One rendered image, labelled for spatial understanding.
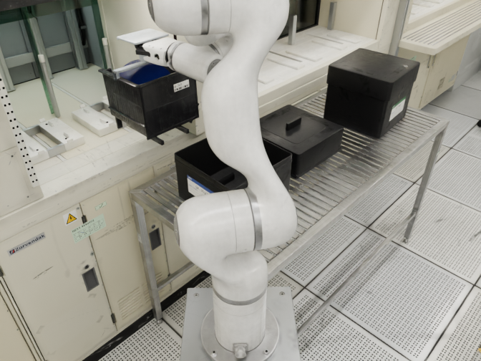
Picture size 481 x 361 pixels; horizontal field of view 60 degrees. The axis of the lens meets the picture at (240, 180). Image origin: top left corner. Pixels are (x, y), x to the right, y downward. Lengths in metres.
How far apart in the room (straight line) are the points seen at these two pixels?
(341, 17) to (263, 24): 2.09
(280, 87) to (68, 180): 1.02
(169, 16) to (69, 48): 1.61
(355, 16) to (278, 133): 1.30
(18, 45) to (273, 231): 1.68
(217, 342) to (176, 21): 0.71
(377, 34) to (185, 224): 2.11
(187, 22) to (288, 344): 0.75
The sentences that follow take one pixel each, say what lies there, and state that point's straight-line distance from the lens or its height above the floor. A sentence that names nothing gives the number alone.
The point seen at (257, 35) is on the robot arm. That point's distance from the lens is 0.71.
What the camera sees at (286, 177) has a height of 0.85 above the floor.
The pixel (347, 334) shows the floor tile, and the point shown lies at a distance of 2.05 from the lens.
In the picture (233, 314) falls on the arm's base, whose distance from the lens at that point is 0.93.
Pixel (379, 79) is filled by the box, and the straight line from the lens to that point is 1.76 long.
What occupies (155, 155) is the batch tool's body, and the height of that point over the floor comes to 0.83.
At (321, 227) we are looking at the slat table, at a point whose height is 0.76.
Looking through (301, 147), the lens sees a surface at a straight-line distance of 1.53.
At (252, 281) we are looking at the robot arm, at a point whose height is 1.01.
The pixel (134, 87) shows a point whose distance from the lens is 1.26.
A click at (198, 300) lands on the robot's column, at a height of 0.76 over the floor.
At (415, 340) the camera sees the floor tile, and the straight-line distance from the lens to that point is 2.12.
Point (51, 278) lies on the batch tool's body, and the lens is 1.58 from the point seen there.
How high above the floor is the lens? 1.67
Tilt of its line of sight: 37 degrees down
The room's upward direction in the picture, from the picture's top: straight up
